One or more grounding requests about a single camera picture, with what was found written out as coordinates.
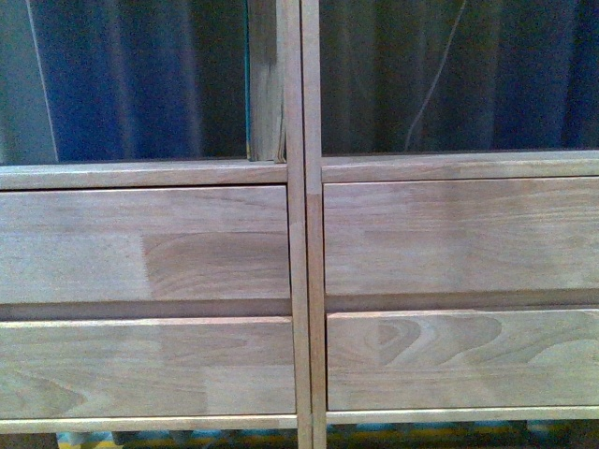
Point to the right wooden shelf unit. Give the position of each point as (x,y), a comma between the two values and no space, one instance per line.
(451,169)

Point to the wooden shelf unit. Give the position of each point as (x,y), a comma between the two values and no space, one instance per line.
(185,173)
(451,169)

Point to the left wooden shelf unit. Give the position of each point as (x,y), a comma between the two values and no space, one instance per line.
(185,173)

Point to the left upper wooden drawer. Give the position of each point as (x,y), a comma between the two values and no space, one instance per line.
(162,244)

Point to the wooden drawer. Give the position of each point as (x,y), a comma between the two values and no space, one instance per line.
(401,360)
(147,368)
(162,244)
(431,237)

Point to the left lower wooden drawer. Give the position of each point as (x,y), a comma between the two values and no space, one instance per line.
(147,368)

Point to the right lower wooden drawer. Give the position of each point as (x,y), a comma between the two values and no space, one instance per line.
(401,360)

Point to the right upper wooden drawer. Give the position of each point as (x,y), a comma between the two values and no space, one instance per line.
(431,237)

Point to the grey curtain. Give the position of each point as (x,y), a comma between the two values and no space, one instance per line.
(90,81)

